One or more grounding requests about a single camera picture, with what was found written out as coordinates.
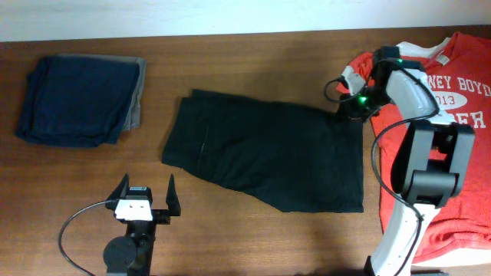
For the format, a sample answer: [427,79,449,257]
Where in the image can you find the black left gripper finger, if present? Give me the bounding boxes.
[166,174,181,216]
[107,173,130,200]

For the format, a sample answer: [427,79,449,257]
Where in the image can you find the black shorts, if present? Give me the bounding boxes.
[162,89,364,213]

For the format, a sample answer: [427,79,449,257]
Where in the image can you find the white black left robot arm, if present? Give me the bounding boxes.
[103,175,181,276]

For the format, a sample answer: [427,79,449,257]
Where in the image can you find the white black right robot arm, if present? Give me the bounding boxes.
[336,47,475,276]

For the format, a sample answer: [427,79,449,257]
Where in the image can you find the folded grey garment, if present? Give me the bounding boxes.
[60,54,147,132]

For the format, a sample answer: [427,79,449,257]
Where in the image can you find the white garment under red shirt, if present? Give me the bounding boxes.
[398,32,490,267]

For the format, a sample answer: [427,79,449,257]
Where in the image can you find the red soccer t-shirt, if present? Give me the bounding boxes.
[336,31,491,265]

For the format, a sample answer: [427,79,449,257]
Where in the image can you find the folded navy blue garment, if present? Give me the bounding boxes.
[15,54,140,148]

